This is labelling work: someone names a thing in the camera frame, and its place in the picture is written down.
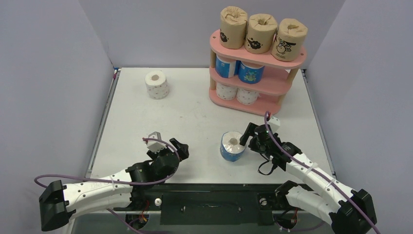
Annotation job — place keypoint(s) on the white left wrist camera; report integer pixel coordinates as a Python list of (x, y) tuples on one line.
[(153, 143)]

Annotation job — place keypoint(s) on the pink three-tier wooden shelf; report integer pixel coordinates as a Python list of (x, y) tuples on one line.
[(277, 78)]

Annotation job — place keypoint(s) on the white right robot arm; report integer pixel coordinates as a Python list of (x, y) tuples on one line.
[(346, 210)]

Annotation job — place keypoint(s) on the brown paper roll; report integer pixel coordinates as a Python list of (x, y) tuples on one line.
[(260, 33)]

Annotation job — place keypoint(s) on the white floral roll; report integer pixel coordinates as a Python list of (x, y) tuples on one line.
[(246, 97), (226, 92), (157, 85)]

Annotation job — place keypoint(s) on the blue roll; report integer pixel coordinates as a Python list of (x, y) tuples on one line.
[(226, 67), (230, 147), (250, 73)]

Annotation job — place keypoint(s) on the brown wrapped roll on shelf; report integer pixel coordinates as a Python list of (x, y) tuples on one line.
[(233, 27)]

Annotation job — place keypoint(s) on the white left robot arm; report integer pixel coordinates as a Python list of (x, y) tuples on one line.
[(60, 203)]

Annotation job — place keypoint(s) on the aluminium frame rail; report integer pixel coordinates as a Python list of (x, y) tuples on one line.
[(92, 217)]

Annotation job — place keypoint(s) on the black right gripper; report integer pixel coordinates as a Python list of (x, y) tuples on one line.
[(256, 138)]

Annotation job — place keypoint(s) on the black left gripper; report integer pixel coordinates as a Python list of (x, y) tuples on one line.
[(181, 149)]

